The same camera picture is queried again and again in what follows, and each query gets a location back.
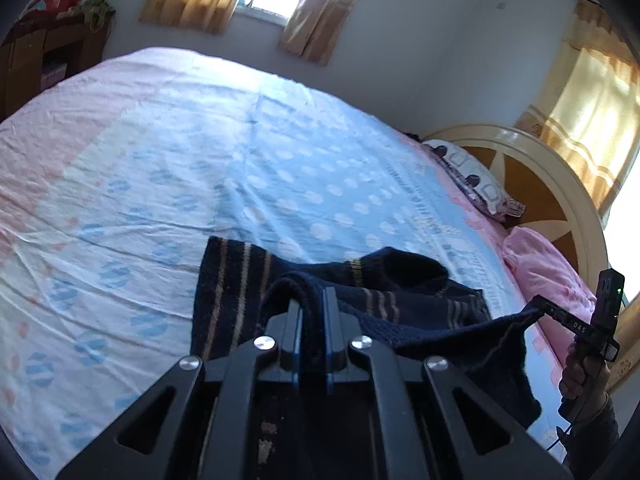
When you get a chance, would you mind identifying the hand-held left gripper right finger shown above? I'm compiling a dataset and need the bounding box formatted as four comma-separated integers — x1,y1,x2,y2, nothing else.
322,287,576,480

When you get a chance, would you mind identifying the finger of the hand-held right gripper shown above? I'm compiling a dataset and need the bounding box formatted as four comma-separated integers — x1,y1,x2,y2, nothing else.
525,295,598,343

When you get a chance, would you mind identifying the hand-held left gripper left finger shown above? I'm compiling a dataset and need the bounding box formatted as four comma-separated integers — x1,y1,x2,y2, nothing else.
55,300,304,480

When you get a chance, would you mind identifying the navy patterned knit sweater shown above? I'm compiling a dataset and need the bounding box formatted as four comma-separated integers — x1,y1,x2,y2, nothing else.
189,236,546,480

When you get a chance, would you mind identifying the person's right forearm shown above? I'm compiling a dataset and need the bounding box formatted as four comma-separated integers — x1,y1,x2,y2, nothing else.
562,395,621,480

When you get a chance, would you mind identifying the person's right hand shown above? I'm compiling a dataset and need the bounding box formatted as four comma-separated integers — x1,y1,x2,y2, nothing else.
559,342,612,413

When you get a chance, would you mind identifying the pink pillow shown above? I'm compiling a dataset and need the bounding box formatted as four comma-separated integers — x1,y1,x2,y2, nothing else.
502,226,598,361

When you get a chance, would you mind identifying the large window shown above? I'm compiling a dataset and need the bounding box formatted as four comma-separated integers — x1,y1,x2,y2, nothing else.
602,175,640,306

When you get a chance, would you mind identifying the cream wooden bed headboard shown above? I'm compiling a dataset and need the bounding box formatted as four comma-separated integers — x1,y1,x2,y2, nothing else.
422,124,610,286

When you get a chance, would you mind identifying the patterned white pillow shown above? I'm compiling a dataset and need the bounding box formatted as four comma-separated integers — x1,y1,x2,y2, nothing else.
422,139,527,223

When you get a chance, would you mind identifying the large yellow orange curtain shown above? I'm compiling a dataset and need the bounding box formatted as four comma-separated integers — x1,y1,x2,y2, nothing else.
515,0,640,216

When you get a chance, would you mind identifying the bed with blue pink sheet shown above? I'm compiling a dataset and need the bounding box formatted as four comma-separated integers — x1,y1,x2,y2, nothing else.
0,46,608,480

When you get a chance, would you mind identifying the brown wooden desk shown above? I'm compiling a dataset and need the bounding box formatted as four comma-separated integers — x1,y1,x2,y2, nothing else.
0,7,117,121

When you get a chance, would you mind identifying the thin black cable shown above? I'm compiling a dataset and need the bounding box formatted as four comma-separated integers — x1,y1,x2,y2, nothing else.
545,425,573,455

